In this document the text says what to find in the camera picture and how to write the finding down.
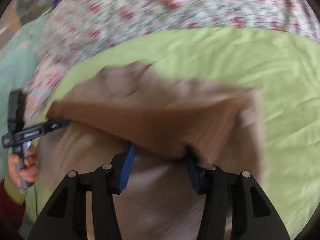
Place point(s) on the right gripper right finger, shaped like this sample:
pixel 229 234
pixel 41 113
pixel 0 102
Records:
pixel 253 214

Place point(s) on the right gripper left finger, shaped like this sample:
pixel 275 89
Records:
pixel 64 215

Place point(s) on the beige knit sweater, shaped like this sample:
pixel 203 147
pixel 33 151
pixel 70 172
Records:
pixel 162 118

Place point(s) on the person's left hand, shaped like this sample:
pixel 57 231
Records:
pixel 28 174

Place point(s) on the green bed sheet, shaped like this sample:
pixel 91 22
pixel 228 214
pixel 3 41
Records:
pixel 283 66

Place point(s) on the white floral quilt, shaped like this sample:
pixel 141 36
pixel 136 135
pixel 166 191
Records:
pixel 78 29

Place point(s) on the framed landscape painting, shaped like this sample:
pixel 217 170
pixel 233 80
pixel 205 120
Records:
pixel 16 13

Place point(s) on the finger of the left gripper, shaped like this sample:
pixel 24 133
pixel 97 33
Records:
pixel 52 125

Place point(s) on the red sleeved left forearm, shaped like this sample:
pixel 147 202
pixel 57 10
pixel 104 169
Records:
pixel 12 210

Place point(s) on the teal floral duvet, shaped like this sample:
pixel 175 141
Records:
pixel 19 59

